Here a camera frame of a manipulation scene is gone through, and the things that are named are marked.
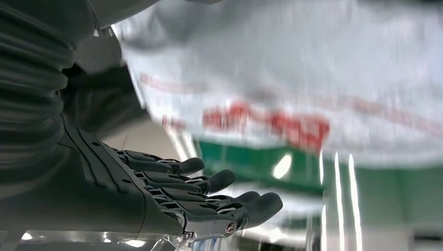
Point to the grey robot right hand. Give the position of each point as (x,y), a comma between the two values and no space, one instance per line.
(104,194)

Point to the green conveyor belt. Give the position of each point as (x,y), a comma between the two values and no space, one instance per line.
(380,194)

